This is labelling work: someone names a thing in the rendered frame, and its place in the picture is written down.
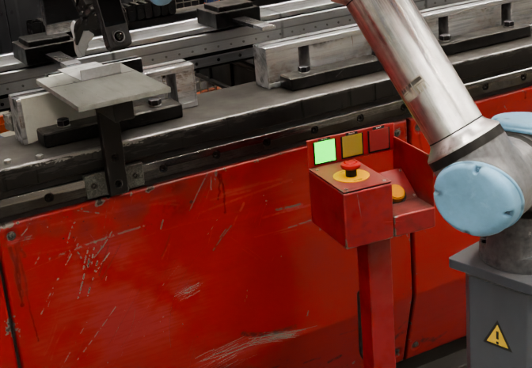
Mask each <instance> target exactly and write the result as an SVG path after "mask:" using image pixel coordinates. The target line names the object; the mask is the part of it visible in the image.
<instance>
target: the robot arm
mask: <svg viewBox="0 0 532 368"><path fill-rule="evenodd" d="M150 1H151V2H152V3H154V4H155V5H157V6H164V5H167V4H169V3H170V2H171V1H172V0H150ZM330 1H331V2H335V3H339V4H342V5H345V6H347V8H348V10H349V12H350V14H351V15H352V17H353V18H354V20H355V22H356V24H357V25H358V26H359V29H360V30H361V32H362V34H363V35H364V37H365V38H366V40H367V42H368V44H369V45H370V47H371V48H372V50H373V52H374V53H375V55H376V56H377V58H378V60H379V62H380V63H381V64H382V67H383V68H384V70H385V72H386V73H387V75H388V76H389V79H390V80H391V82H392V83H393V85H394V87H395V88H396V90H397V91H398V93H399V95H400V96H401V99H402V100H403V101H404V103H405V105H406V107H407V108H408V110H409V111H410V113H411V115H412V117H413V119H414V120H415V121H416V123H417V125H418V127H419V128H420V130H421V131H422V133H423V135H424V137H425V138H426V139H427V142H428V143H429V145H430V148H431V150H430V154H429V158H428V161H427V163H428V164H429V165H430V167H431V169H432V171H433V173H434V174H435V176H436V180H435V185H434V188H435V191H434V193H433V194H434V200H435V205H436V207H437V209H438V211H439V213H440V214H441V215H442V216H443V218H444V219H445V220H446V221H447V222H448V223H449V224H450V225H451V226H453V227H454V228H455V229H456V230H459V231H461V232H463V233H468V234H470V235H472V236H478V237H480V241H479V254H480V258H481V259H482V260H483V261H484V262H485V263H486V264H487V265H489V266H490V267H493V268H495V269H497V270H500V271H505V272H509V273H513V274H519V275H532V112H505V113H500V114H498V115H495V116H493V117H492V118H491V119H488V118H485V117H484V116H482V114H481V112H480V110H479V109H478V107H477V106H476V104H475V102H474V101H473V98H472V97H471V96H470V94H469V92H468V90H467V89H466V87H465V86H464V84H463V83H462V80H461V79H460V77H459V76H458V74H457V72H456V71H455V69H454V68H453V66H452V64H451V63H450V60H449V59H448V58H447V56H446V54H445V52H444V51H443V49H442V48H441V46H440V44H439V42H438V40H437V39H436V38H435V36H434V34H433V32H432V31H431V30H430V28H429V26H428V24H427V22H426V21H425V20H424V18H423V16H422V14H421V13H420V11H419V10H418V8H417V6H416V4H415V2H414V1H413V0H330ZM72 2H73V3H74V6H75V8H76V10H77V11H78V15H82V17H80V18H79V19H78V20H77V21H72V22H71V25H70V29H71V32H72V35H73V38H74V50H75V53H76V55H77V57H78V58H79V59H80V58H82V57H84V56H86V50H87V49H88V43H89V42H90V41H91V39H92V38H93V37H94V33H93V30H97V29H98V28H100V29H101V34H102V36H103V40H104V45H105V47H106V49H107V50H108V51H110V52H113V51H115V50H119V49H122V48H126V47H128V46H129V45H131V43H132V40H131V35H130V32H129V29H128V23H129V22H128V18H127V12H126V10H125V8H124V6H123V5H122V4H121V1H120V0H72ZM92 29H93V30H92Z"/></svg>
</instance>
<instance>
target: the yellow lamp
mask: <svg viewBox="0 0 532 368"><path fill-rule="evenodd" d="M342 147H343V157H350V156H355V155H358V154H362V153H363V145H362V133H359V134H355V135H349V136H344V137H342Z"/></svg>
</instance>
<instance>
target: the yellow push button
mask: <svg viewBox="0 0 532 368"><path fill-rule="evenodd" d="M392 196H393V201H394V202H400V201H402V200H403V198H404V197H405V190H404V189H403V187H402V186H400V185H398V184H392Z"/></svg>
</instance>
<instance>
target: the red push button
mask: <svg viewBox="0 0 532 368"><path fill-rule="evenodd" d="M360 166H361V164H360V162H359V161H357V160H346V161H343V162H342V163H341V164H340V167H341V168H342V169H343V170H345V175H346V177H355V176H357V172H356V170H357V169H359V168H360Z"/></svg>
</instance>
